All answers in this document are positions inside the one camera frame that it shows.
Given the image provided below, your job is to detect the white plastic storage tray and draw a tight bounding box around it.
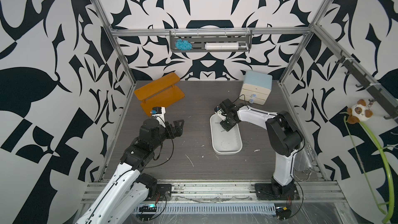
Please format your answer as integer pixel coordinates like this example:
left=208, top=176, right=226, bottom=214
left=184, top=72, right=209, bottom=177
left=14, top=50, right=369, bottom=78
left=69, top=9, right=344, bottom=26
left=210, top=114, right=243, bottom=155

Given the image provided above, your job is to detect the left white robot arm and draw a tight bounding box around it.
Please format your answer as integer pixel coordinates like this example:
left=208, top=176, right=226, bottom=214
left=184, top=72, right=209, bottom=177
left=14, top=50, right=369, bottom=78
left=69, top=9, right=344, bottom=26
left=77, top=116, right=184, bottom=224

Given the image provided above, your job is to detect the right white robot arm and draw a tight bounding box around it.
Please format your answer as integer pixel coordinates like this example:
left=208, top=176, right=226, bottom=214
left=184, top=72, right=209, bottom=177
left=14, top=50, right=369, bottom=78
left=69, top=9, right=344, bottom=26
left=214, top=99, right=305, bottom=200

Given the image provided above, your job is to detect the blue cream drawer box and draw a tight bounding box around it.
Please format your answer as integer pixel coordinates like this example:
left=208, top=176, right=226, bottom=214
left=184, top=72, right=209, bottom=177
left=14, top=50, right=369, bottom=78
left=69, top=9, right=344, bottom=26
left=239, top=71, right=273, bottom=105

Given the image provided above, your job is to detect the orange two-tier shelf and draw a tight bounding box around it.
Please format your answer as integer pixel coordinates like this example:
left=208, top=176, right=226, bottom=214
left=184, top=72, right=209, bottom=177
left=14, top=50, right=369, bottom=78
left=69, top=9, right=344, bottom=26
left=134, top=73, right=185, bottom=116

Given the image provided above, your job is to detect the white roll in rack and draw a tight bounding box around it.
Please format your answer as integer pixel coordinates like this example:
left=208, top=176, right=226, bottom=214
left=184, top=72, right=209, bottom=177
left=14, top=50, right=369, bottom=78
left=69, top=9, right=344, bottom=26
left=205, top=42, right=249, bottom=50

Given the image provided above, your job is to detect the left controller board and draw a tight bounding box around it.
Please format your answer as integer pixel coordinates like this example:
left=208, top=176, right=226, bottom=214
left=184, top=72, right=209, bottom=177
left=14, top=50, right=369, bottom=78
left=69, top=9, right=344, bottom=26
left=138, top=204, right=158, bottom=213

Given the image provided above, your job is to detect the controller board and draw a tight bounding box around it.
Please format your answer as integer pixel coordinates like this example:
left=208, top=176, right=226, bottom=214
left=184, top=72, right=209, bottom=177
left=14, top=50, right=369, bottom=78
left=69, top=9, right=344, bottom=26
left=138, top=204, right=158, bottom=213
left=275, top=206, right=292, bottom=220

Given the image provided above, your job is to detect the teal scrubber ball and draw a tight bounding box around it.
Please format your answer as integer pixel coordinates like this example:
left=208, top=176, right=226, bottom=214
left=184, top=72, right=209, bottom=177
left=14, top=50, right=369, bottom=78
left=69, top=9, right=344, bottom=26
left=175, top=39, right=193, bottom=51

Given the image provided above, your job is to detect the silver quilted pouch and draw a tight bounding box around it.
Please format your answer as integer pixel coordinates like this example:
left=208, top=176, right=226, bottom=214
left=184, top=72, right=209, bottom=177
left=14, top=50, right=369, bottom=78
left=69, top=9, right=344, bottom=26
left=293, top=145, right=314, bottom=172

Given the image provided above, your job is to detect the right controller board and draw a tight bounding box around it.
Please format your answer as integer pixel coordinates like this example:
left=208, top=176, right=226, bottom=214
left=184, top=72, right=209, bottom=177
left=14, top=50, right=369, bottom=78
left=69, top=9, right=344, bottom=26
left=275, top=206, right=292, bottom=220

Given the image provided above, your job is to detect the plush panda toy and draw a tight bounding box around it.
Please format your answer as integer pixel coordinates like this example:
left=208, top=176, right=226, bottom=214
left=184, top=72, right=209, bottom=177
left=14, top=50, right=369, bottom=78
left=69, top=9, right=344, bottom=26
left=347, top=99, right=373, bottom=124

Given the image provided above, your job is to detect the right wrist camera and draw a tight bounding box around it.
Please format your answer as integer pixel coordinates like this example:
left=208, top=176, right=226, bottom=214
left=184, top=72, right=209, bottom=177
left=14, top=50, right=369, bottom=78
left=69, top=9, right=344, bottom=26
left=215, top=106, right=226, bottom=120

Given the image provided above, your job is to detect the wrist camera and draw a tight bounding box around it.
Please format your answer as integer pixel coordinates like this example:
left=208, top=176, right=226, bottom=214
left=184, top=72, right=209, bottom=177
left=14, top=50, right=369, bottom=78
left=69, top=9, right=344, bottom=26
left=215, top=106, right=226, bottom=120
left=151, top=107, right=166, bottom=118

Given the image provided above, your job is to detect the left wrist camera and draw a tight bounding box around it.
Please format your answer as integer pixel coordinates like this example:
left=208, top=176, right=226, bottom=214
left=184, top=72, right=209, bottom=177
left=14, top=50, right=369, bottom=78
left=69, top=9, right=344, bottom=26
left=151, top=107, right=166, bottom=118

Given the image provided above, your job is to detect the grey wall rack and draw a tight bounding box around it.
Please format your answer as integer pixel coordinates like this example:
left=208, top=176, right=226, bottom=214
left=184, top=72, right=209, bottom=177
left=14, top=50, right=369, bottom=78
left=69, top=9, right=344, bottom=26
left=169, top=30, right=252, bottom=53

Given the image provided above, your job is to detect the black hook rail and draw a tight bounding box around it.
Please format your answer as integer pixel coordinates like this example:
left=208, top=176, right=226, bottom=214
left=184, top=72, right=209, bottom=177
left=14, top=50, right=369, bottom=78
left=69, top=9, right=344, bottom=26
left=336, top=50, right=398, bottom=122

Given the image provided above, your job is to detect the green hose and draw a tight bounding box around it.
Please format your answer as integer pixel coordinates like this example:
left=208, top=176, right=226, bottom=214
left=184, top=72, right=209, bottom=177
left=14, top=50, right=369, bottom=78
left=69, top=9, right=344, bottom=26
left=340, top=111, right=395, bottom=224

